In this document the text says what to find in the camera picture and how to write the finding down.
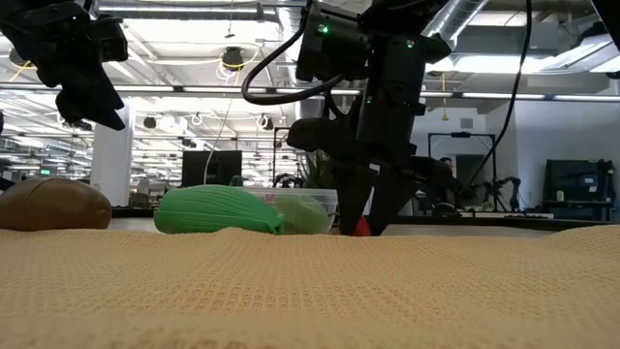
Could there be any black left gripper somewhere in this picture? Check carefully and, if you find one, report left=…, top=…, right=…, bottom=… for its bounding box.
left=0, top=0, right=127, bottom=132

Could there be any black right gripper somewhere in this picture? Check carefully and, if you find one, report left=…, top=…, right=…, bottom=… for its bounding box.
left=338, top=81, right=426, bottom=238

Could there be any red toy strawberry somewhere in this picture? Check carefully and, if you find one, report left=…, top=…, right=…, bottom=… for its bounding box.
left=352, top=214, right=373, bottom=238

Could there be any light green toy vegetable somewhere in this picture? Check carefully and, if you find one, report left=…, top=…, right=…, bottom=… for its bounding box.
left=283, top=193, right=335, bottom=235

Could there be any brown toy kiwi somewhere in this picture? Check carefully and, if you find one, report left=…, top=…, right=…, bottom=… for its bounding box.
left=0, top=177, right=113, bottom=232

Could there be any clear plastic tupperware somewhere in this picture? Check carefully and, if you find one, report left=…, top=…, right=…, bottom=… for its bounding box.
left=251, top=186, right=339, bottom=235

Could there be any succulent plant in black pot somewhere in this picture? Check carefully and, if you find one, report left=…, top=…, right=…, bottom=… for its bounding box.
left=303, top=150, right=340, bottom=191

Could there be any white building column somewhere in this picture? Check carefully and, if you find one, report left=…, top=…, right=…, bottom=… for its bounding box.
left=89, top=96, right=136, bottom=207

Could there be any person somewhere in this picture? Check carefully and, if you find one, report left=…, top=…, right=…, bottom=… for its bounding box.
left=435, top=156, right=461, bottom=205

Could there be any overhead light bar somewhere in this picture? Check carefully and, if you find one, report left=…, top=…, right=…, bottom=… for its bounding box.
left=0, top=80, right=620, bottom=103

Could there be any yellow waffle cloth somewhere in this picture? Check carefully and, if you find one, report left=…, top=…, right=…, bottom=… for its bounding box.
left=0, top=224, right=620, bottom=349

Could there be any green ribbed toy vegetable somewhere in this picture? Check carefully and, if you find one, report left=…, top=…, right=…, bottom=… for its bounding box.
left=153, top=184, right=286, bottom=237

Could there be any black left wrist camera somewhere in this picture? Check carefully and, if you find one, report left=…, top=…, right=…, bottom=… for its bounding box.
left=86, top=16, right=130, bottom=63

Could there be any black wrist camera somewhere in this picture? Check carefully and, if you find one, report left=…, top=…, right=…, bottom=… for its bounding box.
left=86, top=16, right=130, bottom=63
left=287, top=117, right=362, bottom=152

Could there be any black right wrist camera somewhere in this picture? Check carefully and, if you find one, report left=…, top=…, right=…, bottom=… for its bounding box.
left=287, top=117, right=362, bottom=152

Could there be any black background gantry frame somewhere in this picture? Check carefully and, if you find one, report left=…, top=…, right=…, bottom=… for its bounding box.
left=427, top=131, right=497, bottom=195
left=272, top=126, right=292, bottom=188

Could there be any black ceiling cable reel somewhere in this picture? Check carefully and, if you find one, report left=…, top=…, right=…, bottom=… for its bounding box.
left=221, top=46, right=245, bottom=73

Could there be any black looped wrist cable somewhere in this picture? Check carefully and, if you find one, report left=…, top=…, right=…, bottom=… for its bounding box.
left=240, top=21, right=362, bottom=107

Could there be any silver ventilation duct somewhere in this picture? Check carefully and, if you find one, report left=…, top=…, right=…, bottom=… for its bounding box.
left=276, top=0, right=330, bottom=122

